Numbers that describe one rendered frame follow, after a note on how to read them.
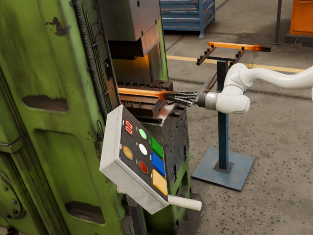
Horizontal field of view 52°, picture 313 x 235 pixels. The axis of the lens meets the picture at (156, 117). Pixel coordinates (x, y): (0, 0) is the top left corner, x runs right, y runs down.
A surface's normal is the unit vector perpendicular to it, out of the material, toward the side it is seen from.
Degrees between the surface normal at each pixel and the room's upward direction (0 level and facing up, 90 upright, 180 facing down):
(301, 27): 90
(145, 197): 90
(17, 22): 89
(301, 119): 0
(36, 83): 89
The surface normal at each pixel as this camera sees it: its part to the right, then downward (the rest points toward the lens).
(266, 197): -0.12, -0.83
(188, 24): -0.40, 0.54
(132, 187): 0.05, 0.55
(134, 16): 0.92, 0.11
